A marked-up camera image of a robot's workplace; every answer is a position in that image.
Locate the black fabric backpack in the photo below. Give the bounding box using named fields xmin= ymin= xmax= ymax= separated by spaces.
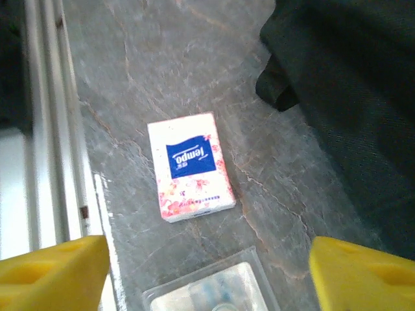
xmin=254 ymin=0 xmax=415 ymax=262

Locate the clear pouch with banknote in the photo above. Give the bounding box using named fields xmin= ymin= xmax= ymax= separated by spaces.
xmin=141 ymin=245 xmax=281 ymax=311

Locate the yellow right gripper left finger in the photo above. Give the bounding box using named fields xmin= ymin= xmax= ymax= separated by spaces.
xmin=0 ymin=235 xmax=110 ymax=311

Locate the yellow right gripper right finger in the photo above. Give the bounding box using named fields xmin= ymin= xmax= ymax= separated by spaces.
xmin=308 ymin=236 xmax=415 ymax=311

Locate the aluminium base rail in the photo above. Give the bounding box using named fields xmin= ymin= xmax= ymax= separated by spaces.
xmin=0 ymin=0 xmax=110 ymax=257

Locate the pink floral tissue pack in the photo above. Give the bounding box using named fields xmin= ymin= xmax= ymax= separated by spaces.
xmin=147 ymin=111 xmax=237 ymax=224

